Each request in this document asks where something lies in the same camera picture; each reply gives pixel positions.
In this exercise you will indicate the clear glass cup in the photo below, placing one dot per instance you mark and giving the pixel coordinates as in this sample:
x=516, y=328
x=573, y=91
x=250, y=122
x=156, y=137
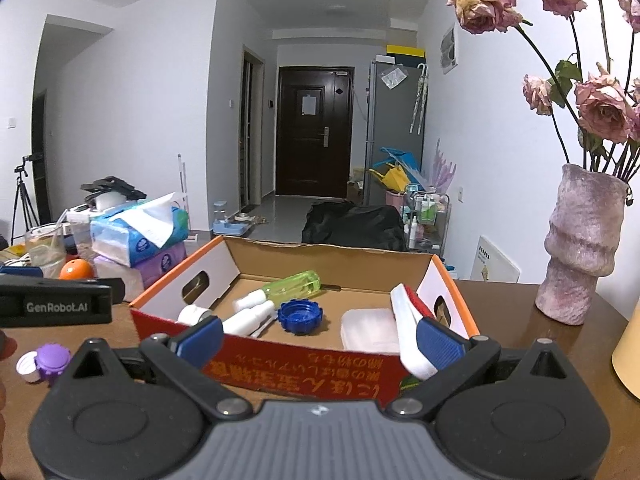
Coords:
x=45, y=252

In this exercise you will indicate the black laptop stand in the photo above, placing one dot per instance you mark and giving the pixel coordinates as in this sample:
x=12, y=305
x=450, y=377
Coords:
x=112, y=185

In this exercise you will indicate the yellow black box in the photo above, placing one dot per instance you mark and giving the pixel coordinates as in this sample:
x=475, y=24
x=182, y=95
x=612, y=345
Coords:
x=405, y=52

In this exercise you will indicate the purple ridged lid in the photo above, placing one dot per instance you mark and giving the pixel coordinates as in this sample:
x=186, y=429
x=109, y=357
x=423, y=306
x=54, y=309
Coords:
x=52, y=360

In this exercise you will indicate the blue pet water dispenser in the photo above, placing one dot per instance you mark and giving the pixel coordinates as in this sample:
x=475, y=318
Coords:
x=225, y=221

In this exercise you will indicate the dark wooden door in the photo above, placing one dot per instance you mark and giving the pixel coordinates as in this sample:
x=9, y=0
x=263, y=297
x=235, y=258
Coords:
x=315, y=140

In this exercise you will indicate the clear drinking straw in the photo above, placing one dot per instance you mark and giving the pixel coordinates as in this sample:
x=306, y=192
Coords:
x=59, y=221

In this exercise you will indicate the white bottle cap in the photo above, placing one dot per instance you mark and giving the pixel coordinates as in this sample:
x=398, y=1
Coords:
x=26, y=364

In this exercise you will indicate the metal trolley cart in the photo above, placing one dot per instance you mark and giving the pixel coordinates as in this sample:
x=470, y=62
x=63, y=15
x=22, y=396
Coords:
x=427, y=220

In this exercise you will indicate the white wall panel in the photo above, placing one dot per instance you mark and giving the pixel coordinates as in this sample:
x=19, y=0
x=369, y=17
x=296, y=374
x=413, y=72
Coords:
x=448, y=47

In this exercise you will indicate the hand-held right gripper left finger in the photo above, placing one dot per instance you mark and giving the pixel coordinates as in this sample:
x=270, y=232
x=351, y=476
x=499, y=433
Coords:
x=202, y=340

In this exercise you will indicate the blue ridged lid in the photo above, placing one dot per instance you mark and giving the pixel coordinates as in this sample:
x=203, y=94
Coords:
x=300, y=316

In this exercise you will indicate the clear food container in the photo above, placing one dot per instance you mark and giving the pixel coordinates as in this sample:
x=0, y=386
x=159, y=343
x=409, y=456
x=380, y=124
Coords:
x=80, y=235

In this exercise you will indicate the pink bucket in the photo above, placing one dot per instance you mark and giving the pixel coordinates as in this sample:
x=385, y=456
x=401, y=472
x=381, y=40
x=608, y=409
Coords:
x=395, y=198

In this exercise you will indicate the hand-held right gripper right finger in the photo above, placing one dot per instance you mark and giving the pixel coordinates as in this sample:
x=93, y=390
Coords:
x=442, y=344

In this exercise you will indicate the side door frame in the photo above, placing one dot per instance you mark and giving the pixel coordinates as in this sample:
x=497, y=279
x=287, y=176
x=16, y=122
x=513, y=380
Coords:
x=245, y=125

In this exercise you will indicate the black camera tripod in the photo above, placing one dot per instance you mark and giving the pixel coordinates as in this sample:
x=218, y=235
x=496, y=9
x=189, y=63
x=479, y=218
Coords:
x=22, y=195

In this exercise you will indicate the white round object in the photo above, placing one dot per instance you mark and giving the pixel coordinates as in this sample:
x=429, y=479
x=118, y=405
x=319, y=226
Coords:
x=107, y=202

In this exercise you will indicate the blue bag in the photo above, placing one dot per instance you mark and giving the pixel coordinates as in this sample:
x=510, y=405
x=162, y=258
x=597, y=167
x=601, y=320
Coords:
x=402, y=159

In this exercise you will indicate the red and white sponge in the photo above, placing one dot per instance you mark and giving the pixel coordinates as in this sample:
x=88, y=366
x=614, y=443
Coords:
x=407, y=325

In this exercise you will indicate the yellow thermos jug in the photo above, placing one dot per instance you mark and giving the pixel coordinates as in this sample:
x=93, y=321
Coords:
x=629, y=357

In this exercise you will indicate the orange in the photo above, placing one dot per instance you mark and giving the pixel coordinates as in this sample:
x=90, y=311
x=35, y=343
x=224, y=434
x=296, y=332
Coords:
x=76, y=271

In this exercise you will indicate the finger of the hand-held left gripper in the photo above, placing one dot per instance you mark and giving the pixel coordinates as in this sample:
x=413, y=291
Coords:
x=117, y=291
x=20, y=271

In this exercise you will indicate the yellow bag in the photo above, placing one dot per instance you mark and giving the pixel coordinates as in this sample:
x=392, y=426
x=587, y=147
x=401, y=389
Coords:
x=392, y=177

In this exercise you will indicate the purple paper decoration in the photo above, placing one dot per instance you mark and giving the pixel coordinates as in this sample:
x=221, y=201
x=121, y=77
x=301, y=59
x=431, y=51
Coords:
x=442, y=167

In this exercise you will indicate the pink ceramic vase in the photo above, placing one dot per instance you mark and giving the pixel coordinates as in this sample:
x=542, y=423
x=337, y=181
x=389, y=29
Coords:
x=582, y=250

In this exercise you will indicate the bunch of dried pink roses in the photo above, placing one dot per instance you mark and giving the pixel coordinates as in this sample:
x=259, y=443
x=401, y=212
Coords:
x=602, y=107

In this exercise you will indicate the red cardboard box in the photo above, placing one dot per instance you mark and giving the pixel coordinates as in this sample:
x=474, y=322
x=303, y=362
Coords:
x=310, y=367

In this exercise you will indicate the green spray bottle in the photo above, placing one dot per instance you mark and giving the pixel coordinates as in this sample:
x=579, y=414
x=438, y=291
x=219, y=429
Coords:
x=295, y=284

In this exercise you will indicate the grey fridge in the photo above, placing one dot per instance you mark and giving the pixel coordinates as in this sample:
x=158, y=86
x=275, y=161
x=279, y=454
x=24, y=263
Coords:
x=392, y=125

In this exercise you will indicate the white flat box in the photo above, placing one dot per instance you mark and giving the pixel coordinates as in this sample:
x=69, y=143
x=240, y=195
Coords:
x=495, y=260

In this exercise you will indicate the white spray bottle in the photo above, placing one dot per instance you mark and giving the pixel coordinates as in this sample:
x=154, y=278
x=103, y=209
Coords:
x=247, y=321

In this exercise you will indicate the clear folded umbrella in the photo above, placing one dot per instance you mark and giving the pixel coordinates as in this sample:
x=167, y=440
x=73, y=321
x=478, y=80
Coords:
x=420, y=97

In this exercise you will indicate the white pole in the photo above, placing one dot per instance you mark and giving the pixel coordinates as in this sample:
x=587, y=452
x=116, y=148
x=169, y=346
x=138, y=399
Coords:
x=183, y=185

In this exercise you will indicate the white plastic container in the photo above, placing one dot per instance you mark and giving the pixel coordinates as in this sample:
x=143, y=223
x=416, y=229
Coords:
x=370, y=330

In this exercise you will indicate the black bag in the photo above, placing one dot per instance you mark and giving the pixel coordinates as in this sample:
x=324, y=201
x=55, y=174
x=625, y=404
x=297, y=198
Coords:
x=355, y=225

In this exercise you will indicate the purple tissue pack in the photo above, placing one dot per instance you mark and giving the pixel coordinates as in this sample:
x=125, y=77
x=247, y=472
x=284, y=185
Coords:
x=155, y=266

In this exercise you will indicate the blue tissue pack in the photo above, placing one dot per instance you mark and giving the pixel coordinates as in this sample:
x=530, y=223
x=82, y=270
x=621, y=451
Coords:
x=135, y=235

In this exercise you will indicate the clear plastic bag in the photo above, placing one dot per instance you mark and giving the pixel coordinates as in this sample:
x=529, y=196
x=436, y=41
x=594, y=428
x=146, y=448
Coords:
x=392, y=76

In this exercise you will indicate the small cardboard box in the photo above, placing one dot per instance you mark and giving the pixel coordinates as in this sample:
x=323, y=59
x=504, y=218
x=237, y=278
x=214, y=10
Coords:
x=356, y=184

